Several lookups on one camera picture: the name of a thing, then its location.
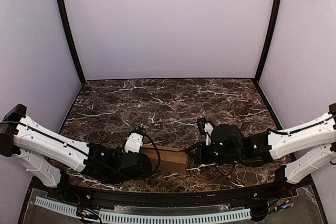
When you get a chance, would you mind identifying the brown cardboard box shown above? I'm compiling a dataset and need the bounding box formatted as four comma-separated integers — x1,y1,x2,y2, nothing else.
140,145,187,174

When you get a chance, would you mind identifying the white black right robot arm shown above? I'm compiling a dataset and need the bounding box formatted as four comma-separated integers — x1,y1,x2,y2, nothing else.
185,104,335,184

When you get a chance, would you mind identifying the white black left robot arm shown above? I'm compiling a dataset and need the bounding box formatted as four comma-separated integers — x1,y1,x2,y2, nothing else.
1,104,158,188

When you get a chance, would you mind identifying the clear acrylic plate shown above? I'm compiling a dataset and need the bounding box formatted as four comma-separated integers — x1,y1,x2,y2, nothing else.
22,187,323,223

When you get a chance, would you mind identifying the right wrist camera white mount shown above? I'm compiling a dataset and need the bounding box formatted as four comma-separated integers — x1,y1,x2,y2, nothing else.
196,117,215,146

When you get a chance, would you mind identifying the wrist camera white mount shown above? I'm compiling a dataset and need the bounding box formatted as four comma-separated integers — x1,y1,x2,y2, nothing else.
123,126,146,153
196,117,215,146

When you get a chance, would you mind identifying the left black cable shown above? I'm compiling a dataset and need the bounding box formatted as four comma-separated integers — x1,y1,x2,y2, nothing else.
141,132,161,176

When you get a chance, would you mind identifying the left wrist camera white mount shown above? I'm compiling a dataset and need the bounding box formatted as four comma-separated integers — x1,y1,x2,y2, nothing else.
123,126,146,153

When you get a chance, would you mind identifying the white slotted cable duct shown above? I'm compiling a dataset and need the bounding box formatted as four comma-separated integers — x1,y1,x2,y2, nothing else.
34,196,251,223

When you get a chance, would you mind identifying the black front rail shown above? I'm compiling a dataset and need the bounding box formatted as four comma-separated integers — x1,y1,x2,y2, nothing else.
35,176,312,223

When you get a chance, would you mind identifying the black left frame post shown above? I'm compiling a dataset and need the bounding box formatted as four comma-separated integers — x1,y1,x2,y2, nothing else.
56,0,86,86

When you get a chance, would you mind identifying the black frame post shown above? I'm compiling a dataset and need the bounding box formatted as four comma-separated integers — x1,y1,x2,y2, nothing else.
56,0,86,86
254,0,281,85

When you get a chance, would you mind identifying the black right frame post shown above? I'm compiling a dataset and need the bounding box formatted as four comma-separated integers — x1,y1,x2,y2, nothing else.
254,0,281,85

